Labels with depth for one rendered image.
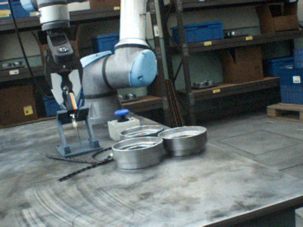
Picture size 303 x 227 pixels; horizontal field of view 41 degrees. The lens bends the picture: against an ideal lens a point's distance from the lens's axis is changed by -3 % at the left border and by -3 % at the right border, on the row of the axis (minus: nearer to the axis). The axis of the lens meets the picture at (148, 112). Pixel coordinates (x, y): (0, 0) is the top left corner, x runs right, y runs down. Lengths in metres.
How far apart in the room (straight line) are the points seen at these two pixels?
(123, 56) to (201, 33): 3.55
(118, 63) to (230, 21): 4.34
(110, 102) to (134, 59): 0.18
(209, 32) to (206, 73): 0.71
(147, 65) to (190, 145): 0.52
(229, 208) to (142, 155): 0.27
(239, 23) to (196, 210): 5.14
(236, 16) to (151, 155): 4.91
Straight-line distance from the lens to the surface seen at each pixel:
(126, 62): 1.30
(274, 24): 5.32
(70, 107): 1.04
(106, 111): 1.37
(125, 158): 0.80
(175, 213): 0.58
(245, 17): 5.71
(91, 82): 1.37
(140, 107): 4.47
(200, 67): 5.34
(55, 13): 1.05
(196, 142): 0.85
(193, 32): 4.78
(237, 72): 5.01
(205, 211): 0.58
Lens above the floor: 1.03
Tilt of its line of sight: 9 degrees down
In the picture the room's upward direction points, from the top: 8 degrees counter-clockwise
